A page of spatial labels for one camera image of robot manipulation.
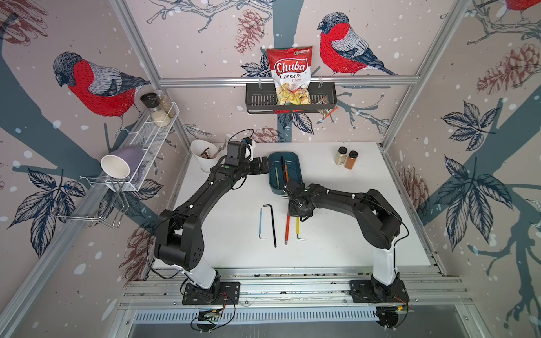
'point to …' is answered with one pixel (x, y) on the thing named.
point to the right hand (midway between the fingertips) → (294, 213)
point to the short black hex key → (273, 223)
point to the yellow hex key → (298, 229)
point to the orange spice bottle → (351, 160)
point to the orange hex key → (287, 177)
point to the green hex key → (277, 177)
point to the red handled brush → (322, 120)
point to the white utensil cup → (203, 151)
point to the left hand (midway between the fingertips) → (267, 159)
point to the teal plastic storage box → (283, 167)
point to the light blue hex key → (260, 224)
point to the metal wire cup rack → (93, 201)
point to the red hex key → (287, 229)
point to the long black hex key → (281, 177)
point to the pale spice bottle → (341, 155)
